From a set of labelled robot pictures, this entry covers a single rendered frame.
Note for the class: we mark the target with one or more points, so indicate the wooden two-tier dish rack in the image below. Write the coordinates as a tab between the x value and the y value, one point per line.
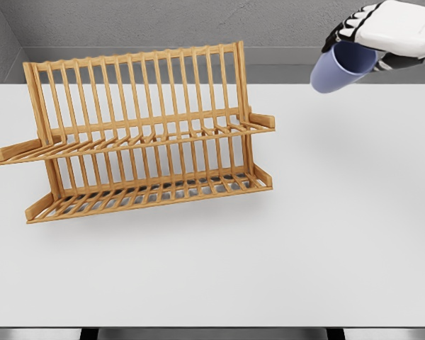
145	134

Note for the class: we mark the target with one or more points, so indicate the blue plastic cup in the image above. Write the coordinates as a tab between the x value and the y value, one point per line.
331	72

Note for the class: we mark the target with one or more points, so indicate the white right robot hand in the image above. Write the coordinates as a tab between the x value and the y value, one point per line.
396	28

